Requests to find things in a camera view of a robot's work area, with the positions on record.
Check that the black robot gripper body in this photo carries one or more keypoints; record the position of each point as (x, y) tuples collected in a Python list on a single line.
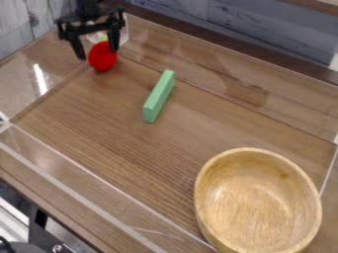
[(90, 19)]

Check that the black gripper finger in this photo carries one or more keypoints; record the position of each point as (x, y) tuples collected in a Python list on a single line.
[(114, 39), (76, 46)]

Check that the green rectangular block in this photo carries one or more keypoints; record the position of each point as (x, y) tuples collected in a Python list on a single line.
[(158, 97)]

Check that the wooden bowl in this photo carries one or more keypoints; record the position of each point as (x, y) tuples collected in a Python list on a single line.
[(257, 204)]

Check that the clear acrylic enclosure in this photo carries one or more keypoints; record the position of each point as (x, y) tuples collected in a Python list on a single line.
[(114, 177)]

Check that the black table leg bracket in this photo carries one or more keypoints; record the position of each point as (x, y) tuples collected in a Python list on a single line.
[(40, 237)]

